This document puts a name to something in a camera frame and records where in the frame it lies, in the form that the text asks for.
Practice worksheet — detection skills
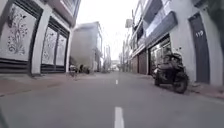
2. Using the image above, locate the row of distant buildings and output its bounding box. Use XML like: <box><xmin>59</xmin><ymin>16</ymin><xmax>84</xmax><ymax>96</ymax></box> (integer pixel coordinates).
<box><xmin>101</xmin><ymin>44</ymin><xmax>113</xmax><ymax>73</ymax></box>

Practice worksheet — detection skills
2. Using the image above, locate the grey multi-storey building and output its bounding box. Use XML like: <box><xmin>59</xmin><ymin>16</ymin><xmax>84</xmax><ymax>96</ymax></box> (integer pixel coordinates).
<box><xmin>69</xmin><ymin>21</ymin><xmax>104</xmax><ymax>74</ymax></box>

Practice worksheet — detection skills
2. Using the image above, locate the parked motorcycle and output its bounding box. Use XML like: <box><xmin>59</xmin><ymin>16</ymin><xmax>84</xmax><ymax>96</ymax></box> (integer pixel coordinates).
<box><xmin>68</xmin><ymin>64</ymin><xmax>79</xmax><ymax>78</ymax></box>

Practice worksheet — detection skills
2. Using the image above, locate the dark parked motor scooter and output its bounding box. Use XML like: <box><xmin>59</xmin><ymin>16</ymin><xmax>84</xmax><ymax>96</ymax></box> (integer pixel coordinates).
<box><xmin>152</xmin><ymin>51</ymin><xmax>190</xmax><ymax>95</ymax></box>

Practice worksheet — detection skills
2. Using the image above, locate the white building with dark shutters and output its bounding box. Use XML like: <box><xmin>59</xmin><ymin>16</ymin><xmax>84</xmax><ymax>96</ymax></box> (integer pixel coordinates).
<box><xmin>121</xmin><ymin>0</ymin><xmax>224</xmax><ymax>87</ymax></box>

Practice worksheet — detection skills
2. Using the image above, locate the white building with patterned gates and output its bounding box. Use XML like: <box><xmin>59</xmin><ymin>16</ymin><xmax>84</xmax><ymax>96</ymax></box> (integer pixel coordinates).
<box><xmin>0</xmin><ymin>0</ymin><xmax>82</xmax><ymax>76</ymax></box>

